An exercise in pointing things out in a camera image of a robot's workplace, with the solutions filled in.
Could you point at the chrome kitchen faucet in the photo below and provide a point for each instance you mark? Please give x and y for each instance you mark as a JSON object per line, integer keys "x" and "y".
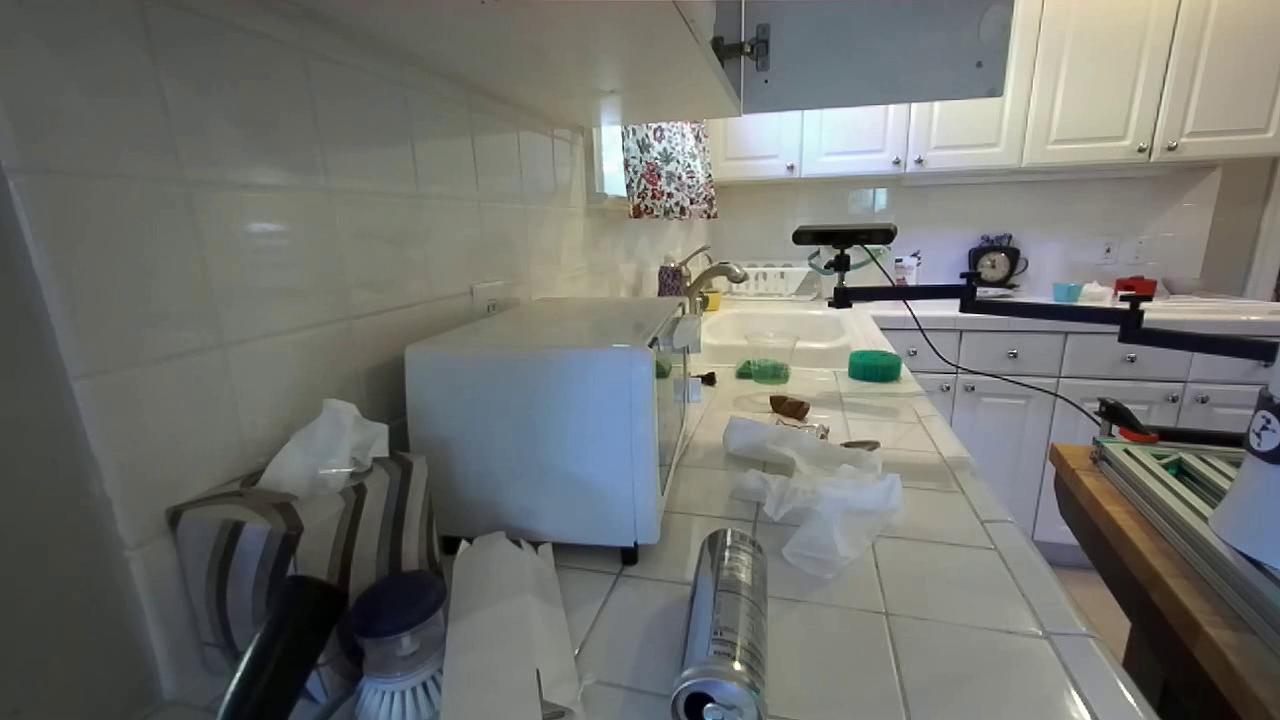
{"x": 694, "y": 287}

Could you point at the white crumpled tissue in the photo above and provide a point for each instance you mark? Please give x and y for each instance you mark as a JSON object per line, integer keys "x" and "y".
{"x": 327, "y": 450}

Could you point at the red small object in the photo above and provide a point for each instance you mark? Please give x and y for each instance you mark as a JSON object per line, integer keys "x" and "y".
{"x": 1134, "y": 287}

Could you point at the crumpled clear plastic bag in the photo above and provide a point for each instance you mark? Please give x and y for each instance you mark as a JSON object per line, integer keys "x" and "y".
{"x": 830, "y": 496}

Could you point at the dish brush with dark cap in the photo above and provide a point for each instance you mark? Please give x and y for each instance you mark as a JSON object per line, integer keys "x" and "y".
{"x": 398, "y": 630}

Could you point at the white robot base with label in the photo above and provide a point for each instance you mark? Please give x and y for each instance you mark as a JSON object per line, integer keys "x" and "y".
{"x": 1251, "y": 514}

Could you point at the black camera on boom arm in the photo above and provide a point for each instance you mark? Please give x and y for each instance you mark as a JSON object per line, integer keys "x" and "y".
{"x": 834, "y": 243}

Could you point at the white paper bag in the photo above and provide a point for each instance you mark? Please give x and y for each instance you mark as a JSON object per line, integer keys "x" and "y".
{"x": 511, "y": 645}

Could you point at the white microwave oven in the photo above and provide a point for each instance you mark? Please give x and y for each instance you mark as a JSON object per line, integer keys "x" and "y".
{"x": 554, "y": 423}

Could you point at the brown small item on counter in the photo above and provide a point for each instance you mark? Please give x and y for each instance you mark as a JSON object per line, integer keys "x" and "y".
{"x": 791, "y": 406}

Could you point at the wooden table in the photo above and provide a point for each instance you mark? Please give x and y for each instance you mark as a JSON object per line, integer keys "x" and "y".
{"x": 1188, "y": 650}

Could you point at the green framed tray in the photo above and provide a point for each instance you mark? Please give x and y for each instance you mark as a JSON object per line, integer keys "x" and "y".
{"x": 1179, "y": 489}

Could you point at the black cabinet hinge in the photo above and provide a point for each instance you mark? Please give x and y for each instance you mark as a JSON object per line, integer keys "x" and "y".
{"x": 741, "y": 49}

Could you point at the silver metal can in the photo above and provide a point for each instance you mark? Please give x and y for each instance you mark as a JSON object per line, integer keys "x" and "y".
{"x": 724, "y": 635}

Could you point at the black alarm clock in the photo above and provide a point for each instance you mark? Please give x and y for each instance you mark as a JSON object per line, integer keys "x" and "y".
{"x": 999, "y": 261}

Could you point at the green scrub pad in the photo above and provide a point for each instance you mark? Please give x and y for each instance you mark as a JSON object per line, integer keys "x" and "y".
{"x": 763, "y": 369}

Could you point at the blue small cup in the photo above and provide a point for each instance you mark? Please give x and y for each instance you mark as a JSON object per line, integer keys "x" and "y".
{"x": 1066, "y": 293}

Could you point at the white cabinet door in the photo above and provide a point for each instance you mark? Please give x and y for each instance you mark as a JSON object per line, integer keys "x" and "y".
{"x": 843, "y": 55}

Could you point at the floral curtain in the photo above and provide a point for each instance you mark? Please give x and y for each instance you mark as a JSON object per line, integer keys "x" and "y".
{"x": 666, "y": 171}

